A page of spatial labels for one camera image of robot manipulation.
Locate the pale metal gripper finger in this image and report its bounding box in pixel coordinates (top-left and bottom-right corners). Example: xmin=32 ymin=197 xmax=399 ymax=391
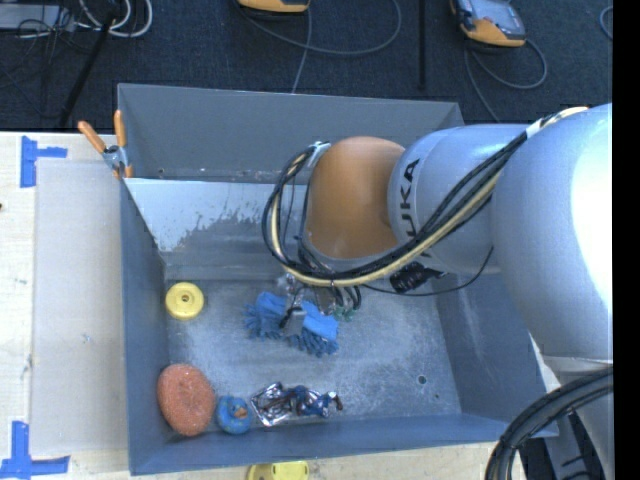
xmin=284 ymin=306 xmax=308 ymax=337
xmin=279 ymin=273 xmax=304 ymax=308

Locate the blue fringed cloth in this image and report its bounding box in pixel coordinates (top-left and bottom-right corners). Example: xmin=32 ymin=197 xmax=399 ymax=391
xmin=242 ymin=290 xmax=342 ymax=359

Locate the clear packet with blue toy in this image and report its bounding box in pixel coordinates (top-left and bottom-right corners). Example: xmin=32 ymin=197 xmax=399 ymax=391
xmin=249 ymin=381 xmax=345 ymax=428

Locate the grey metal bin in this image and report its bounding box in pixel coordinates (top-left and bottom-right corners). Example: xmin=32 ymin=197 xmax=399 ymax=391
xmin=115 ymin=82 xmax=559 ymax=477

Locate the yellow round disc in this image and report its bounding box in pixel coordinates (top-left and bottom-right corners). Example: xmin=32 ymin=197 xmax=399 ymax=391
xmin=164 ymin=281 xmax=206 ymax=321

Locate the blue toy duck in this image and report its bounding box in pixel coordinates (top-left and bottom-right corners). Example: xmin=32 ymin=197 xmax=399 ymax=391
xmin=215 ymin=394 xmax=254 ymax=436

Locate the orange oval scrubber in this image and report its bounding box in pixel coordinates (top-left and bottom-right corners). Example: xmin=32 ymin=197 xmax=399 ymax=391
xmin=155 ymin=363 xmax=218 ymax=438

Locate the pale cardboard board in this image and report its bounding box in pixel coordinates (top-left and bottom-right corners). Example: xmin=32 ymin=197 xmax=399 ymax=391
xmin=28 ymin=159 xmax=132 ymax=462

